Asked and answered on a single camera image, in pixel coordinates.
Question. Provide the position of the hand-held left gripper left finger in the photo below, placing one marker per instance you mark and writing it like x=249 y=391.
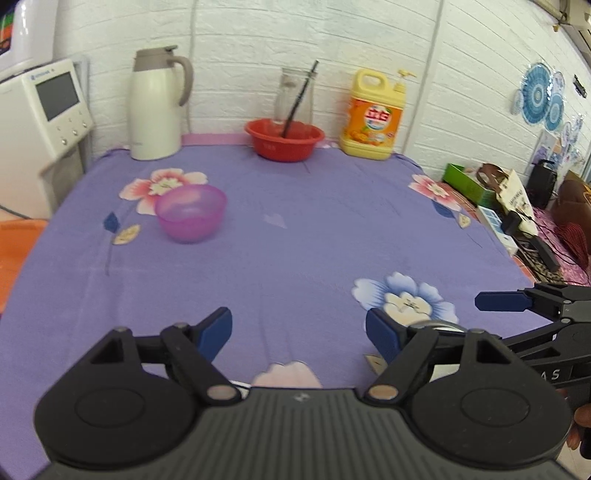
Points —
x=214 y=330

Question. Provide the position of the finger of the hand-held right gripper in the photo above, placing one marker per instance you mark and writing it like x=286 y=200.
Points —
x=540 y=339
x=503 y=301

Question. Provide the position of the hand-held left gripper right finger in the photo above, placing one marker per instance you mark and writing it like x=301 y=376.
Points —
x=383 y=332

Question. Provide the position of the stainless steel bowl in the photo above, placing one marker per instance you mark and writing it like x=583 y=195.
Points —
x=436 y=326

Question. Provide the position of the purple plastic bowl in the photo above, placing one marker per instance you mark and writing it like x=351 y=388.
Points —
x=191 y=210

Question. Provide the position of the person's right hand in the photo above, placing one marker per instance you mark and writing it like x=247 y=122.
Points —
x=582 y=420

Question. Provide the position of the black power adapter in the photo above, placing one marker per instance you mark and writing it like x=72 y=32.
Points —
x=535 y=244

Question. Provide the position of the white blue-patterned box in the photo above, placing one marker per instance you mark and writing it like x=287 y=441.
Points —
x=496 y=228

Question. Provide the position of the beige tote bag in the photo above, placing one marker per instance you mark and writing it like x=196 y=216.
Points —
x=515 y=196

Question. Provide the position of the brown bag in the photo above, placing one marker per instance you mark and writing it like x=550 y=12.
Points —
x=575 y=207

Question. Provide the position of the purple floral tablecloth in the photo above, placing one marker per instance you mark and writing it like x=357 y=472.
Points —
x=295 y=240

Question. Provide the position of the green cardboard box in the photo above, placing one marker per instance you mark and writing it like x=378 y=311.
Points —
x=466 y=182

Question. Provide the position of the red plastic basin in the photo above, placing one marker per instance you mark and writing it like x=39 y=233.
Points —
x=284 y=141

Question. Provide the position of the yellow detergent bottle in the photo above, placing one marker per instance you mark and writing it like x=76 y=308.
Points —
x=374 y=115

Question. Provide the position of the white thermos jug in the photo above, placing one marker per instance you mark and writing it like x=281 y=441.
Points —
x=154 y=106

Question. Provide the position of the glass jar with straw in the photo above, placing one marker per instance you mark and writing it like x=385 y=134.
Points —
x=300 y=97

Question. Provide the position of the white water dispenser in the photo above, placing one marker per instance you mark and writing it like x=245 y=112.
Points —
x=37 y=134

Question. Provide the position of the white air conditioner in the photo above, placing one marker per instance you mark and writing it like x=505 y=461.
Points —
x=570 y=18

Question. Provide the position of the white water purifier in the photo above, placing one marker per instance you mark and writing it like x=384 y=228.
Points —
x=23 y=32

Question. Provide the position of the blue fan wall decoration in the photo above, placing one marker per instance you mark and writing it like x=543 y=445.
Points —
x=540 y=97

